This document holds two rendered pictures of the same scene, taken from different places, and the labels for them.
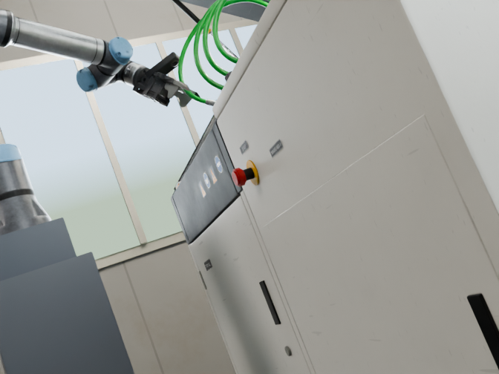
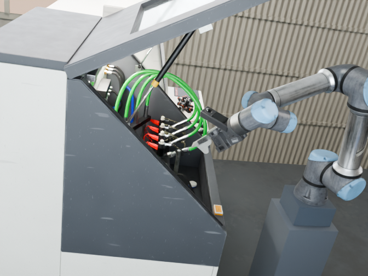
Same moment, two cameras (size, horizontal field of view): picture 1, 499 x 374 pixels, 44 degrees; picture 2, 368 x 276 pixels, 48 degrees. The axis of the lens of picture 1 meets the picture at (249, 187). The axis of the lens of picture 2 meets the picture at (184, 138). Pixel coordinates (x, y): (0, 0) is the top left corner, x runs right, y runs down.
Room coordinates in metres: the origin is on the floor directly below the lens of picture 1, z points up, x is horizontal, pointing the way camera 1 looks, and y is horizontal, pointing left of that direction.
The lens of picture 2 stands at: (3.16, 0.32, 1.88)
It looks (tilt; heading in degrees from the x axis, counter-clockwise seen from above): 26 degrees down; 193
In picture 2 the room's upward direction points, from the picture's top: 10 degrees clockwise
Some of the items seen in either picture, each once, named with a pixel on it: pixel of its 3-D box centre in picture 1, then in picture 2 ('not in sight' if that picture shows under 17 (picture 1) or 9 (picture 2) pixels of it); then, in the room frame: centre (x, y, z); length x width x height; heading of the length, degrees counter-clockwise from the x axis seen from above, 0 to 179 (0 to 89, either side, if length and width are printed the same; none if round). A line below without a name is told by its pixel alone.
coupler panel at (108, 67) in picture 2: not in sight; (107, 90); (1.55, -0.44, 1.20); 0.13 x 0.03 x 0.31; 19
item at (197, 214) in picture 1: (206, 192); (208, 195); (1.61, 0.11, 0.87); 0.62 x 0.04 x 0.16; 19
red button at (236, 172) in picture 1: (243, 175); not in sight; (1.17, 0.00, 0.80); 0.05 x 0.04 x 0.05; 19
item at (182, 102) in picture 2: not in sight; (186, 102); (0.95, -0.22, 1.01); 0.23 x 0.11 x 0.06; 19
